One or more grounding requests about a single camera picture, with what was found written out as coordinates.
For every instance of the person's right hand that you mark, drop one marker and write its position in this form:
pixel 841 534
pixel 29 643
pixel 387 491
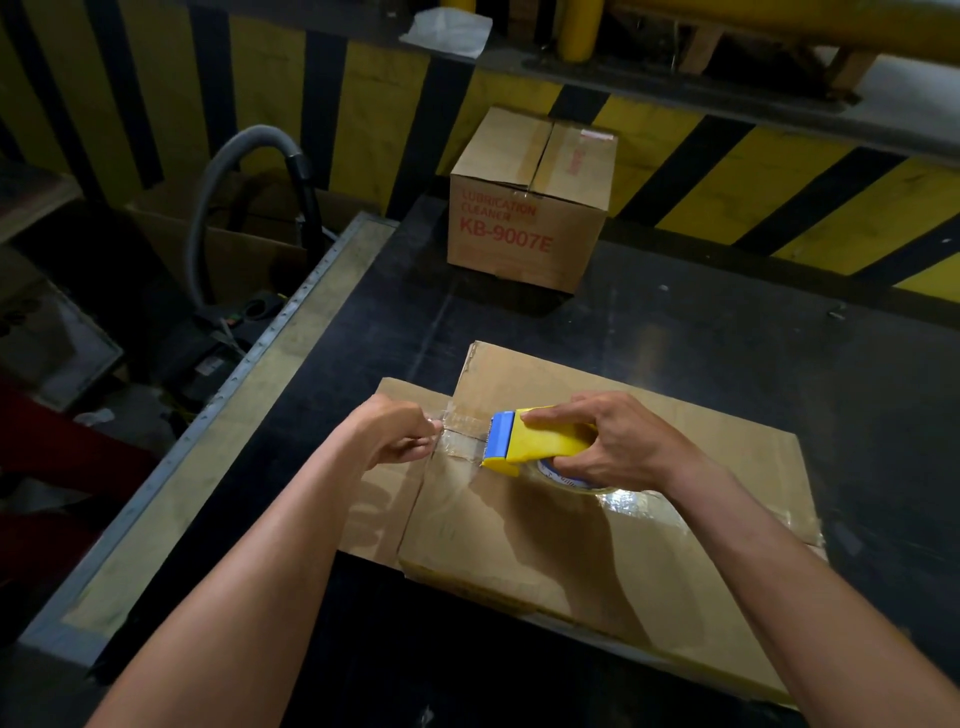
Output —
pixel 622 442

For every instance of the person's left hand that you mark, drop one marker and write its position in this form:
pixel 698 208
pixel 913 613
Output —
pixel 382 433

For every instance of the person's right thumb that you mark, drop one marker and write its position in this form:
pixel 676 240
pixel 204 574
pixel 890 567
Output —
pixel 555 418

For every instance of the person's left fingers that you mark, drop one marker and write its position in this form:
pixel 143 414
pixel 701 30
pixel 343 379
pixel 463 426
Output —
pixel 420 439

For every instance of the yellow and blue tape dispenser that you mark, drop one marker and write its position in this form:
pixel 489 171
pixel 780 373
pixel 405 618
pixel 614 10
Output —
pixel 529 442

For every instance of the clear packing tape strip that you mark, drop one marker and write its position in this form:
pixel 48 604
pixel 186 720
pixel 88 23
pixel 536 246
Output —
pixel 461 433

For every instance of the person's right forearm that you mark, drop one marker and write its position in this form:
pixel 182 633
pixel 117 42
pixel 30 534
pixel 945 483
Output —
pixel 810 600

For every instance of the person's left forearm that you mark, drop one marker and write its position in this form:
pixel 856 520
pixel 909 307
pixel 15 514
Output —
pixel 240 592

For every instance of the closed cardboard box red print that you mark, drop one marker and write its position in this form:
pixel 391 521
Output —
pixel 529 202

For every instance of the open cardboard box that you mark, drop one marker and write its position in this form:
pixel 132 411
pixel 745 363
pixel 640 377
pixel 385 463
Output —
pixel 225 240

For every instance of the white plastic bag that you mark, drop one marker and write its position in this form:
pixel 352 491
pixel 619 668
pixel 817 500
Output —
pixel 446 31

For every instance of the wooden pallet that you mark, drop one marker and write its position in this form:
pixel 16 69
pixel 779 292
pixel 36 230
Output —
pixel 780 52

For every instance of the yellow metal post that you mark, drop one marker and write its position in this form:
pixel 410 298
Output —
pixel 579 28

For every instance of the yellow metal rail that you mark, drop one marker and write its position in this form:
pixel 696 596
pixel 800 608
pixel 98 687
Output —
pixel 787 19

